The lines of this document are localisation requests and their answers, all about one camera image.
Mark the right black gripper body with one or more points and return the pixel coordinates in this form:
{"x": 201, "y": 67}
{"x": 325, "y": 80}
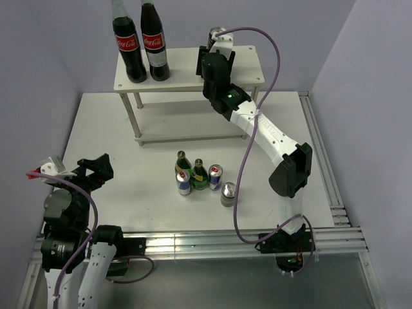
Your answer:
{"x": 201, "y": 51}

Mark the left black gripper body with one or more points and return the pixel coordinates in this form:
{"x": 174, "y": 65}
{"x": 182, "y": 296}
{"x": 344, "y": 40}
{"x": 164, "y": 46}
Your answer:
{"x": 89, "y": 181}

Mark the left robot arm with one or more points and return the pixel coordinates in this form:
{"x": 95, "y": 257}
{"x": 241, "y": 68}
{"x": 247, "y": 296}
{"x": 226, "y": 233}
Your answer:
{"x": 76, "y": 259}

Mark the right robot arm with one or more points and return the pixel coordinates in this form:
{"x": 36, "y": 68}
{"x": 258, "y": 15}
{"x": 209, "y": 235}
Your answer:
{"x": 292, "y": 161}

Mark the white two-tier shelf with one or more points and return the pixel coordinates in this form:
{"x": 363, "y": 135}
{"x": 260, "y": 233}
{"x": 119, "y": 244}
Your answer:
{"x": 172, "y": 110}

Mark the dark gold-band beverage can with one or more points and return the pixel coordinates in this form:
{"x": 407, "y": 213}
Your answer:
{"x": 228, "y": 192}

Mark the right Coca-Cola glass bottle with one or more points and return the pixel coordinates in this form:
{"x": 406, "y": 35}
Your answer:
{"x": 154, "y": 41}

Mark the coca-cola glass bottle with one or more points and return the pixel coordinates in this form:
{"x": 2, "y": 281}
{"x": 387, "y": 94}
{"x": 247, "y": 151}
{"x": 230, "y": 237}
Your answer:
{"x": 154, "y": 41}
{"x": 127, "y": 42}

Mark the rear green glass bottle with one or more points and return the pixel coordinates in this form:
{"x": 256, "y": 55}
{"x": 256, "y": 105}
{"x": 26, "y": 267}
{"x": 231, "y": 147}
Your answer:
{"x": 182, "y": 163}

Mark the green glass bottle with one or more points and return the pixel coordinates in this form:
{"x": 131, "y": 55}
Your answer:
{"x": 182, "y": 163}
{"x": 199, "y": 175}

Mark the left Red Bull can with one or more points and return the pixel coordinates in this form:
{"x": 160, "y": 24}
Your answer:
{"x": 183, "y": 181}

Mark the red bull can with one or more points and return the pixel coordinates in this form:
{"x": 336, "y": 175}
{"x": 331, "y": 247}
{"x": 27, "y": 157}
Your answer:
{"x": 183, "y": 181}
{"x": 215, "y": 175}

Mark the front green glass bottle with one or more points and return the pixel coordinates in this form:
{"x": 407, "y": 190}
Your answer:
{"x": 199, "y": 175}

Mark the left Coca-Cola glass bottle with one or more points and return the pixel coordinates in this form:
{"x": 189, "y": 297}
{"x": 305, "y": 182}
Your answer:
{"x": 127, "y": 42}

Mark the right Red Bull can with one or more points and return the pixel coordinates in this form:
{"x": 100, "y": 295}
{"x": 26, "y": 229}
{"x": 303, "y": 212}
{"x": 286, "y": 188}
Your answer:
{"x": 215, "y": 175}

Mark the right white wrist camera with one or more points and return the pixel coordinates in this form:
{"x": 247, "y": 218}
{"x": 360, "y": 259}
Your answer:
{"x": 223, "y": 45}

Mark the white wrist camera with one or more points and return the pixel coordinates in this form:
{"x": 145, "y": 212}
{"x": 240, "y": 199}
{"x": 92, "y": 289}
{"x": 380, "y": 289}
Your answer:
{"x": 223, "y": 45}
{"x": 51, "y": 166}

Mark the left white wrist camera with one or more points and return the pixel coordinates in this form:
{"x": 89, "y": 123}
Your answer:
{"x": 51, "y": 166}

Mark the aluminium frame rail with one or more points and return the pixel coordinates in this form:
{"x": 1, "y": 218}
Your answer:
{"x": 103, "y": 115}

